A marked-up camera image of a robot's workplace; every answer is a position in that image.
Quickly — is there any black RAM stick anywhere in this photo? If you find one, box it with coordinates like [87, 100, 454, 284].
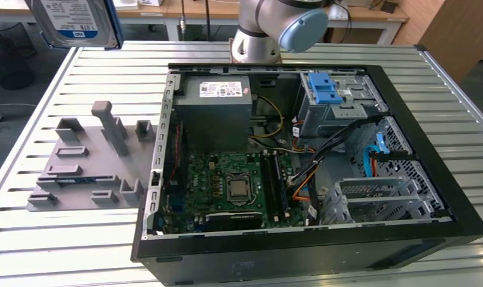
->
[274, 154, 290, 216]

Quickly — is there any CPU socket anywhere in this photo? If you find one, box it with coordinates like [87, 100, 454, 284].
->
[225, 172, 258, 207]

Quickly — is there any wooden desk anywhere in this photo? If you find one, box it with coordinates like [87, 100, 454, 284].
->
[0, 0, 410, 45]

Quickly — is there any black mesh bin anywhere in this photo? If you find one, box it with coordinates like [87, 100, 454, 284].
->
[0, 20, 38, 90]

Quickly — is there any orange wire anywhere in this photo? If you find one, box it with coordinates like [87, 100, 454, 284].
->
[293, 182, 313, 201]

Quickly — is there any black power wire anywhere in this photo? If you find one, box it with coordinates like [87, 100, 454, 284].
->
[377, 152, 417, 164]

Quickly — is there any hard disk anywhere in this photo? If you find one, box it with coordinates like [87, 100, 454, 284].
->
[25, 0, 125, 50]

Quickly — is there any grey parts rack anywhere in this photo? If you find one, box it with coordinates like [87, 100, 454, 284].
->
[26, 100, 159, 213]

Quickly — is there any wooden cabinet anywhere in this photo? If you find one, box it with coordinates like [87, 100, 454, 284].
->
[420, 0, 483, 83]

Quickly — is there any black graphics card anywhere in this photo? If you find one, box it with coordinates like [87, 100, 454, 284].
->
[203, 210, 265, 231]

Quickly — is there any black open PC case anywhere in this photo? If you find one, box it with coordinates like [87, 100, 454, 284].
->
[130, 63, 483, 286]

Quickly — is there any thin hanging cable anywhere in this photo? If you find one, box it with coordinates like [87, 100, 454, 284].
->
[178, 0, 210, 42]

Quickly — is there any blue plastic drive latch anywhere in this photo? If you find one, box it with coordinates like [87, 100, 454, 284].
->
[308, 71, 344, 105]

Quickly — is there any metal disk bay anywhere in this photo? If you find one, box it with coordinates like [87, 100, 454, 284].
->
[320, 176, 453, 225]

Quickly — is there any grey power supply unit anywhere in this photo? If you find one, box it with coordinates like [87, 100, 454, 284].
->
[173, 74, 254, 153]

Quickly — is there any metal optical drive cage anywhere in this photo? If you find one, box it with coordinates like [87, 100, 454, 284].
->
[297, 71, 389, 138]

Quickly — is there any black RAM slot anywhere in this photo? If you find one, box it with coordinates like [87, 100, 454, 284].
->
[262, 151, 281, 218]

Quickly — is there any blue RAM stick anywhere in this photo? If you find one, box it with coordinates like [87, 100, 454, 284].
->
[55, 178, 95, 185]

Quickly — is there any blue data wire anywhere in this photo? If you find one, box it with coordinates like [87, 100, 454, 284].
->
[364, 133, 390, 179]

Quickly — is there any green motherboard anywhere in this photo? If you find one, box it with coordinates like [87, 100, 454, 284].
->
[161, 151, 306, 233]

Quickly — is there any yellow wire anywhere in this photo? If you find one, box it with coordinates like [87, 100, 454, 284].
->
[249, 95, 285, 140]

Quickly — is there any black wire bundle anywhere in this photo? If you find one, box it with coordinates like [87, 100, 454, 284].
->
[289, 118, 386, 192]

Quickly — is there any silver CPU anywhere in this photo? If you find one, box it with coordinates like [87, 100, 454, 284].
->
[227, 179, 253, 200]

